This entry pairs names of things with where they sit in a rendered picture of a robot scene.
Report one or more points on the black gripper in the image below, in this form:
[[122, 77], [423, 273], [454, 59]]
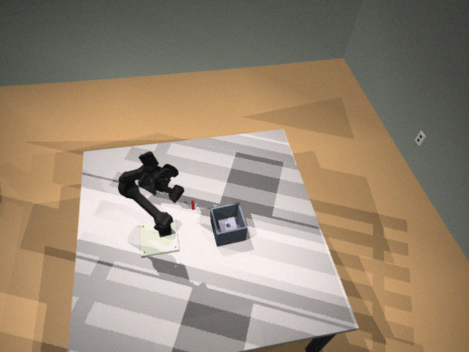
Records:
[[151, 183]]

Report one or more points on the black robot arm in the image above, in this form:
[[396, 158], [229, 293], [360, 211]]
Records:
[[129, 189]]

